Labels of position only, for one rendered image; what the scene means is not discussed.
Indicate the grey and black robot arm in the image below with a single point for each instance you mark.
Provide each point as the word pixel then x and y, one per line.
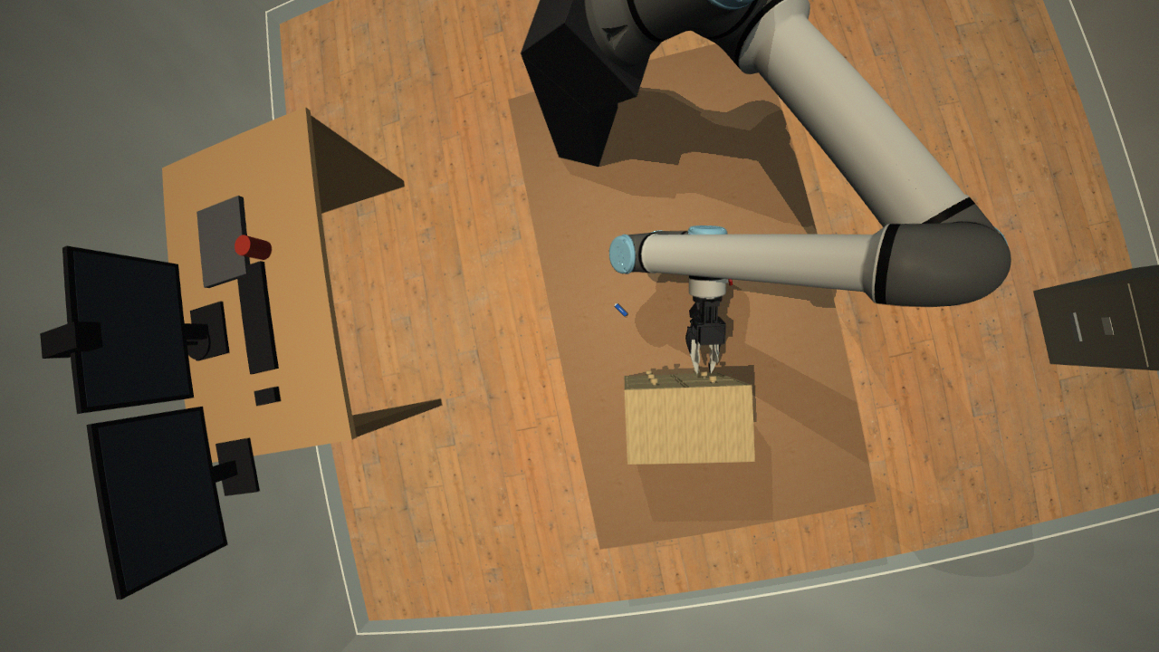
pixel 944 263

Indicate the brown wooden chest of drawers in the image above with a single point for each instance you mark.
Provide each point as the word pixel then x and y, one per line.
pixel 689 425

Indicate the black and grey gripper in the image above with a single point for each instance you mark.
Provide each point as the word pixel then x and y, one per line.
pixel 706 329

